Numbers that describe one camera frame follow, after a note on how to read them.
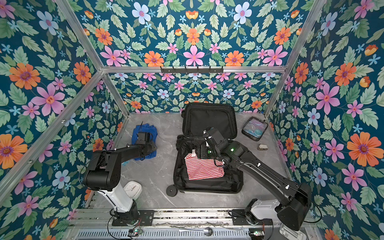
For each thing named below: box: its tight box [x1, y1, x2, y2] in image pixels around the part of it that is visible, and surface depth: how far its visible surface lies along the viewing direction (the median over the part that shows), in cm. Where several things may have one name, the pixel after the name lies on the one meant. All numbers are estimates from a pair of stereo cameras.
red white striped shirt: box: [184, 153, 225, 181], surface depth 88 cm
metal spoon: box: [178, 227, 213, 237], surface depth 72 cm
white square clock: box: [123, 180, 143, 199], surface depth 82 cm
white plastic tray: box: [279, 223, 307, 240], surface depth 69 cm
